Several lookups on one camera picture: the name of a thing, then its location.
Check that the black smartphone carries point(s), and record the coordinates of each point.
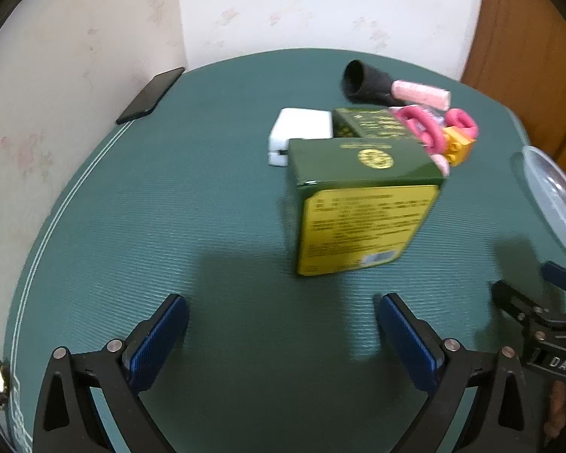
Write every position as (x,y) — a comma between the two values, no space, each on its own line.
(151,95)

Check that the clear plastic bowl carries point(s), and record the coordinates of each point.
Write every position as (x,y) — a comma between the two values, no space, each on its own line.
(549,198)

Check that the large green tin box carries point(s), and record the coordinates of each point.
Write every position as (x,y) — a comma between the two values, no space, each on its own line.
(363,207)

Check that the small green box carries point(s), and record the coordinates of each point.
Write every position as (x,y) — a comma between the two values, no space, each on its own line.
(370,122)

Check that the black fabric pouch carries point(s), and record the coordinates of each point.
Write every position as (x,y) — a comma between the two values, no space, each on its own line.
(365,82)

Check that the pink dotted block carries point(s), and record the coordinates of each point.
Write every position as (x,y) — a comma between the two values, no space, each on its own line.
(422,92)

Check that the wooden door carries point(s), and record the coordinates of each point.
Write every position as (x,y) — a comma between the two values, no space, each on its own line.
(528,47)

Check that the white plastic box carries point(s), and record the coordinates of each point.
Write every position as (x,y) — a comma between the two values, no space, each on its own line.
(302,134)

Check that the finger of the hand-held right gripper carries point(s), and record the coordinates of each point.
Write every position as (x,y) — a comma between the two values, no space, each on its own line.
(565,277)
(514,301)

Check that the pink rubber loops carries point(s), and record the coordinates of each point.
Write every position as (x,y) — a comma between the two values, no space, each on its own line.
(427,136)

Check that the person's right hand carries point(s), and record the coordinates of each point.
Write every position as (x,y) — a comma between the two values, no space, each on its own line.
(557,408)

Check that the yellow toy brick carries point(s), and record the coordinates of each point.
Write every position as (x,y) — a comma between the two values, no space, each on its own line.
(458,145)

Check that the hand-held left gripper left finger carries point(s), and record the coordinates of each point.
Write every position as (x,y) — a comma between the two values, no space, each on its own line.
(158,342)

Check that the white printed packet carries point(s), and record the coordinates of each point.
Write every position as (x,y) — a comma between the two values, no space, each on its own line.
(433,114)

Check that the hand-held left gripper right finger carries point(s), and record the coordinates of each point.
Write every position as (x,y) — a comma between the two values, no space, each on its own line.
(408,342)

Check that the green table mat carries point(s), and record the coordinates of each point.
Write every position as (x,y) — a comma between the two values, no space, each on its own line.
(170,226)

